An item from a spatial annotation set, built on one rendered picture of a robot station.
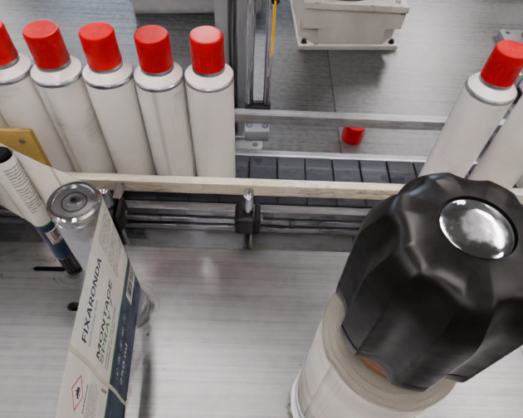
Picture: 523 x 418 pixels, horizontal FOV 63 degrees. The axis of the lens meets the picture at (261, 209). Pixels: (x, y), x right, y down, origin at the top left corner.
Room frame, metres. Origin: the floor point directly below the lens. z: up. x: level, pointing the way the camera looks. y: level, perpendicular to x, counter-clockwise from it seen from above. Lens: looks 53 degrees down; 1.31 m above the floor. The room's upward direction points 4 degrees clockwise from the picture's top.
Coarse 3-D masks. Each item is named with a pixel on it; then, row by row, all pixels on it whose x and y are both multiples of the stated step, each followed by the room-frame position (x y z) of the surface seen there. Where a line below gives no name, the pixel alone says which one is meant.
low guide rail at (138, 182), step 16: (80, 176) 0.33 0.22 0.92; (96, 176) 0.33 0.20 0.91; (112, 176) 0.33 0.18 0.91; (128, 176) 0.33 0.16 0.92; (144, 176) 0.33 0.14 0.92; (160, 176) 0.34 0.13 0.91; (176, 176) 0.34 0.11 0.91; (192, 192) 0.33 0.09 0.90; (208, 192) 0.33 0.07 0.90; (224, 192) 0.33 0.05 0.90; (240, 192) 0.33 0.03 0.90; (256, 192) 0.33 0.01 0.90; (272, 192) 0.33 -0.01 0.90; (288, 192) 0.33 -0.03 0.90; (304, 192) 0.33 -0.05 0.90; (320, 192) 0.33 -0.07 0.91; (336, 192) 0.33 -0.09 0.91; (352, 192) 0.33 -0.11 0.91; (368, 192) 0.34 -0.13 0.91; (384, 192) 0.34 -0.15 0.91
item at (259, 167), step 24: (240, 168) 0.39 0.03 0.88; (264, 168) 0.39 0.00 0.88; (288, 168) 0.39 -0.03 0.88; (312, 168) 0.40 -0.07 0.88; (336, 168) 0.40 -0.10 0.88; (360, 168) 0.40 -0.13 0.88; (384, 168) 0.40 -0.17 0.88; (408, 168) 0.41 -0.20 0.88; (144, 192) 0.34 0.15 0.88; (168, 192) 0.34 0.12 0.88
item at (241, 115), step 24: (240, 120) 0.40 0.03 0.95; (264, 120) 0.40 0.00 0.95; (288, 120) 0.41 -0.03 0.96; (312, 120) 0.41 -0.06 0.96; (336, 120) 0.41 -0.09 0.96; (360, 120) 0.41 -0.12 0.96; (384, 120) 0.41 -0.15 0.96; (408, 120) 0.41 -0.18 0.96; (432, 120) 0.41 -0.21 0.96; (504, 120) 0.42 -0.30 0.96
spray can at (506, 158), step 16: (512, 112) 0.39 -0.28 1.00; (512, 128) 0.37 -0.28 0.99; (496, 144) 0.38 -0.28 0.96; (512, 144) 0.36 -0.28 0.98; (480, 160) 0.39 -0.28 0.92; (496, 160) 0.37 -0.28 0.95; (512, 160) 0.36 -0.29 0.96; (480, 176) 0.37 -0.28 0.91; (496, 176) 0.36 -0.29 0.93; (512, 176) 0.35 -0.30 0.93
